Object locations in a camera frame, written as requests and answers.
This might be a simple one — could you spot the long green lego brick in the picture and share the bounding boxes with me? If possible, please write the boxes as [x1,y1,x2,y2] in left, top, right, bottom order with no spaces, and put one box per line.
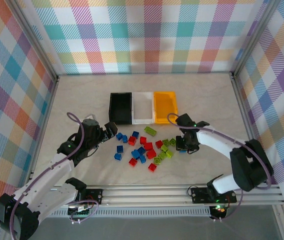
[143,126,158,137]

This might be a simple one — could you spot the black plastic container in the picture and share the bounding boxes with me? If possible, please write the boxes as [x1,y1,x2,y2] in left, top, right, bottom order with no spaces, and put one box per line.
[108,92,134,126]

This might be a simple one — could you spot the orange plastic container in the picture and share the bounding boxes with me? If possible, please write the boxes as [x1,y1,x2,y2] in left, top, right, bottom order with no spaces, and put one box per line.
[153,90,180,124]

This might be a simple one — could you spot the white plastic container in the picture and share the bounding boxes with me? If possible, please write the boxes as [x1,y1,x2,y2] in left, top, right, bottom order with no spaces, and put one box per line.
[131,91,156,125]

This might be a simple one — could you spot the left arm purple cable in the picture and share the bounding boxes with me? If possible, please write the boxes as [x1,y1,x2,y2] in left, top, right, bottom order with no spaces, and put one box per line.
[9,112,100,240]

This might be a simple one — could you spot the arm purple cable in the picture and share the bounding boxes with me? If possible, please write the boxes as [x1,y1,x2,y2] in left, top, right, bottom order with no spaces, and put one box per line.
[167,112,274,223]
[9,112,100,240]

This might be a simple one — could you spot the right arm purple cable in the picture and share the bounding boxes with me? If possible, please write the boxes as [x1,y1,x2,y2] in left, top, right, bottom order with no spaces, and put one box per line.
[167,112,274,223]

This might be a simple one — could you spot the aluminium side rail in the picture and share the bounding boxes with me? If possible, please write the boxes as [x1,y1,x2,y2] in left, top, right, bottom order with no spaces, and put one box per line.
[24,76,60,188]
[230,72,270,186]

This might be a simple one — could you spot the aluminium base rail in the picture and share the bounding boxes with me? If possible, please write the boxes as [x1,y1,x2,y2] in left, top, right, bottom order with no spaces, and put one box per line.
[9,184,284,209]

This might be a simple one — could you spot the grey slotted cable duct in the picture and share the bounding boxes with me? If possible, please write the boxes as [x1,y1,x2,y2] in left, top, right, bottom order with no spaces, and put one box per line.
[21,208,212,219]

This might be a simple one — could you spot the aluminium corner post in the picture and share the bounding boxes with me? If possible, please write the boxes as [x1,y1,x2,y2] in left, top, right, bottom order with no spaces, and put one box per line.
[6,0,59,83]
[230,0,282,81]

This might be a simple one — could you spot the aluminium frame leg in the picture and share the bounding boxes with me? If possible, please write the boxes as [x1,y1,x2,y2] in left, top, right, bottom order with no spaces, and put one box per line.
[272,204,284,240]

